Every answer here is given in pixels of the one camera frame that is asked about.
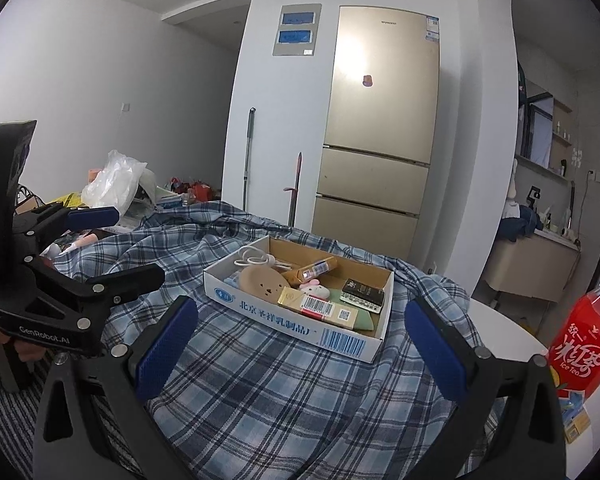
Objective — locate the round brown bear compact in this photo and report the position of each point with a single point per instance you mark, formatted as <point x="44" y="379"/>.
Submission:
<point x="262" y="282"/>

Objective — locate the gold refrigerator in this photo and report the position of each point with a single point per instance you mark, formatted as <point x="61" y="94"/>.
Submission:
<point x="375" y="160"/>

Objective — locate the beige counter cabinet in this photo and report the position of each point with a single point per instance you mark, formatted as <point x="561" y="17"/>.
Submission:
<point x="525" y="265"/>

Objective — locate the fridge magnet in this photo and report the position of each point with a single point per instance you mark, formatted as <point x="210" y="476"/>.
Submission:
<point x="367" y="80"/>

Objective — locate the black box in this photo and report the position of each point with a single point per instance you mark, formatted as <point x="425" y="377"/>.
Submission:
<point x="362" y="290"/>

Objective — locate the black stand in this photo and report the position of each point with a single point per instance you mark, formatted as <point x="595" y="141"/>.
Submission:
<point x="532" y="196"/>

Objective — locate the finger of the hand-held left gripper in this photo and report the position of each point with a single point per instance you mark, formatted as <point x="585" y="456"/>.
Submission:
<point x="92" y="216"/>
<point x="130" y="280"/>

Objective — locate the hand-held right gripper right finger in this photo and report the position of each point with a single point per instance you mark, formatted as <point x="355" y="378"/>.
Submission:
<point x="437" y="355"/>

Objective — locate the small yellow box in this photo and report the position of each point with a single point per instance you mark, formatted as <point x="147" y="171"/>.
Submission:
<point x="576" y="425"/>

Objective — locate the blue plaid shirt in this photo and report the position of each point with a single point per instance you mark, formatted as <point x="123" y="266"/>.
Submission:
<point x="280" y="400"/>

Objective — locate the blue clothes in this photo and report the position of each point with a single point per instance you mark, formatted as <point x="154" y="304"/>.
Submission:
<point x="517" y="225"/>

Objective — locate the dark pole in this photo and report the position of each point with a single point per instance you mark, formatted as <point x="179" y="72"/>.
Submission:
<point x="294" y="190"/>

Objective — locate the kitchen window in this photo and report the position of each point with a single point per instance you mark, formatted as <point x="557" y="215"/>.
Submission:
<point x="540" y="130"/>

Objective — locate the red iced tea bottle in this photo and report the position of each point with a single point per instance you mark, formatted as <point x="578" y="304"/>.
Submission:
<point x="587" y="340"/>

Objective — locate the grey electrical panel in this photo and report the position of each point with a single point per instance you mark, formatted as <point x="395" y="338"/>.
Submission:
<point x="296" y="30"/>

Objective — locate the yellow packet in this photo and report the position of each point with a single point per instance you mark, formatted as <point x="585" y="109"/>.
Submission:
<point x="67" y="200"/>

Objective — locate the clear plastic bag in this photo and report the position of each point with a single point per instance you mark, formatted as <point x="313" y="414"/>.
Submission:
<point x="112" y="182"/>

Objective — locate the gold foil box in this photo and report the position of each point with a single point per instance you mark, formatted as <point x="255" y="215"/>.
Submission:
<point x="305" y="272"/>

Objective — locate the wooden wall shelf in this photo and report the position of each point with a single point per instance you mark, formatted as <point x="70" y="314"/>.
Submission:
<point x="561" y="140"/>

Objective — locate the white cardboard box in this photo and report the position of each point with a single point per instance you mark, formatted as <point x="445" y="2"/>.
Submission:
<point x="280" y="322"/>

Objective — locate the red bags pile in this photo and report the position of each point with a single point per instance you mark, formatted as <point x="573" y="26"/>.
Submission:
<point x="195" y="190"/>

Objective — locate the white rabbit toy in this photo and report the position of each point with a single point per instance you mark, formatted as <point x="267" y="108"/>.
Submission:
<point x="512" y="185"/>

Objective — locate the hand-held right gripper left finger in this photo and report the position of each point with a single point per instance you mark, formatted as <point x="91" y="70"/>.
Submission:
<point x="165" y="345"/>

